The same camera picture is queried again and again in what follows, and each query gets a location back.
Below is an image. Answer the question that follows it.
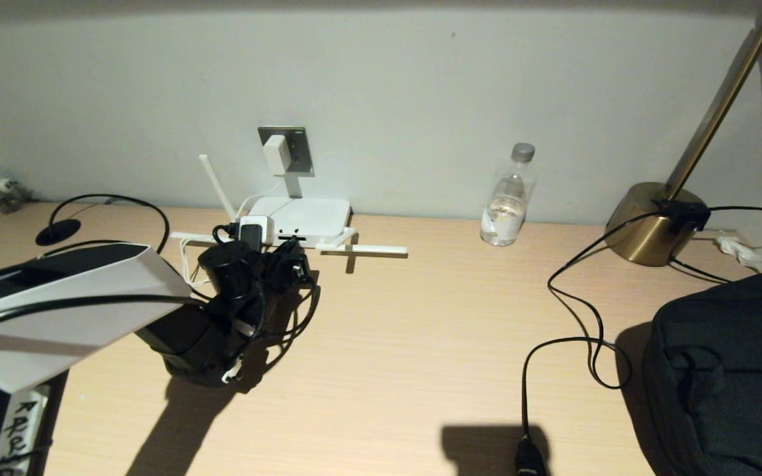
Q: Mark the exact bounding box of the grey wall socket plate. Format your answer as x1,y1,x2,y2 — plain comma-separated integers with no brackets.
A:
258,127,316,178

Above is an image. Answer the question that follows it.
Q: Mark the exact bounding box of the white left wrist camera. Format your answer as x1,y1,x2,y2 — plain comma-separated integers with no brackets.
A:
239,215,270,247

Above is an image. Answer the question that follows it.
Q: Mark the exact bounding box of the black left camera cable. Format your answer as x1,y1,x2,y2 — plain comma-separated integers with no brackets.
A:
0,223,249,344

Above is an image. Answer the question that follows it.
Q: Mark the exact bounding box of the black ethernet cable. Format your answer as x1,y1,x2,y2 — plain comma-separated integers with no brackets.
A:
37,194,306,301

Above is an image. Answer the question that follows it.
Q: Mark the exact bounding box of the white router with antennas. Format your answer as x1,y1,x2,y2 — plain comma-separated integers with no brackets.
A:
171,154,408,258

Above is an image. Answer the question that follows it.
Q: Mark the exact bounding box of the left braided black cable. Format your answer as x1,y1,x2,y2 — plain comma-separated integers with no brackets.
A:
249,271,321,346

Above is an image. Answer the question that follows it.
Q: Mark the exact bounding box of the brass desk lamp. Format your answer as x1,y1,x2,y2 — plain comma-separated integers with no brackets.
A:
605,0,762,268

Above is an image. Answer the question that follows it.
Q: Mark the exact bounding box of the clear plastic water bottle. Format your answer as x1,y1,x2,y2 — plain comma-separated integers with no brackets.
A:
480,143,538,247

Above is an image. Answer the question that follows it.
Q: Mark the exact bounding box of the black fabric backpack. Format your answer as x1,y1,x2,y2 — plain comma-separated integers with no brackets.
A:
642,271,762,476

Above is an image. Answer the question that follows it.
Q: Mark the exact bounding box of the black lamp power cable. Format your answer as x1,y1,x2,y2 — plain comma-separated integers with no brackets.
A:
520,200,762,476

